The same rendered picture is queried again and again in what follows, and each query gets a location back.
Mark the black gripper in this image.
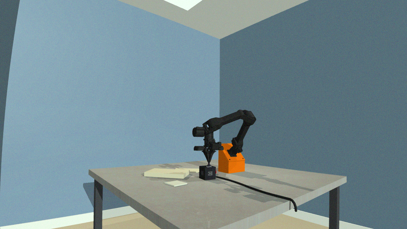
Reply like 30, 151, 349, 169
194, 137, 224, 162

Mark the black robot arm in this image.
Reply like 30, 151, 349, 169
192, 110, 256, 157

